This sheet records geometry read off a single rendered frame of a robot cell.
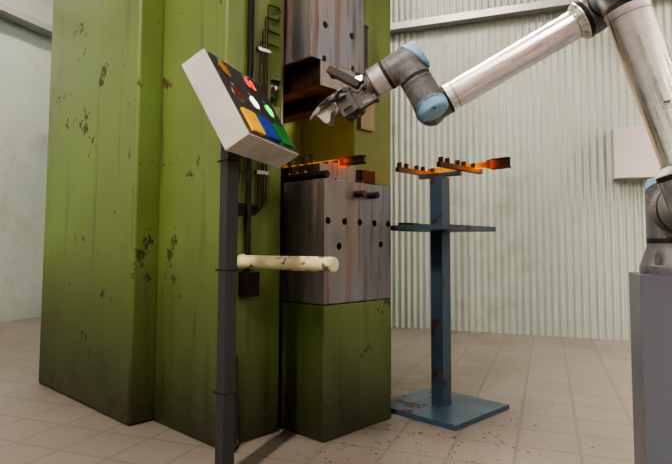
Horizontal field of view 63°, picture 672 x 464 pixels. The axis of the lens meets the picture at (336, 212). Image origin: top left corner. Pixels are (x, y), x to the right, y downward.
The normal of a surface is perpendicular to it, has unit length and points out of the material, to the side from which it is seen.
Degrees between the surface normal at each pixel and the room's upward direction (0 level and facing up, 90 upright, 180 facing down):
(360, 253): 90
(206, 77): 90
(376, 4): 90
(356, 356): 90
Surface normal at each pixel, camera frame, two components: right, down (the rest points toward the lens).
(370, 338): 0.73, -0.04
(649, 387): -0.36, -0.06
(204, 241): -0.69, -0.05
